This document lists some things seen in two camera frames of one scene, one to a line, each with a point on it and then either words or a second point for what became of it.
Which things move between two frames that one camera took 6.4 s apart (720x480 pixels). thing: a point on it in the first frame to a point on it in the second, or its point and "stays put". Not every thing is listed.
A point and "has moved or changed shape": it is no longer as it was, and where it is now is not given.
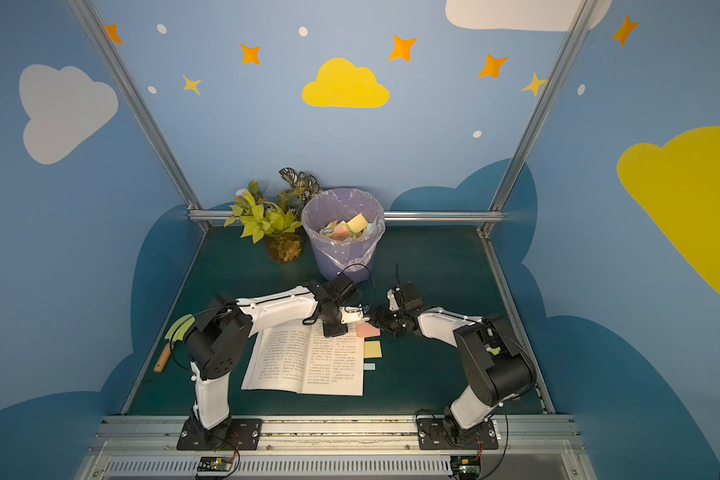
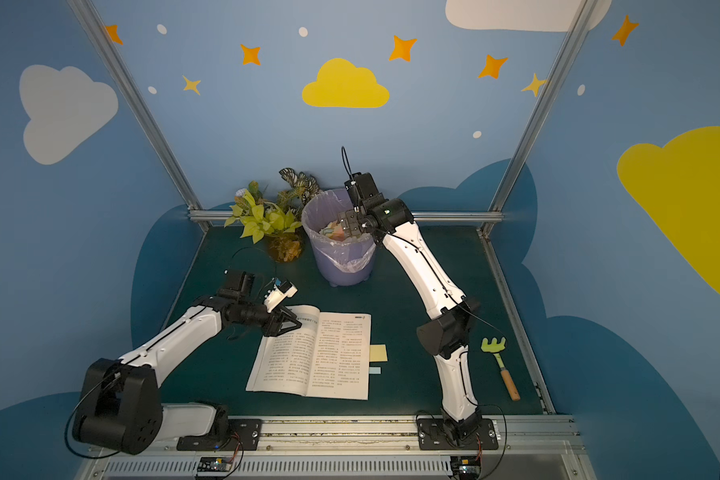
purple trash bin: [345, 226] stays put
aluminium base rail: [337, 448] stays put
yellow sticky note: [372, 349] has moved or changed shape
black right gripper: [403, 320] to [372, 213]
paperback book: [302, 358] stays put
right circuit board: [466, 466] stays put
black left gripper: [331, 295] to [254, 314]
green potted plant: [275, 218] stays put
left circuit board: [215, 464] stays put
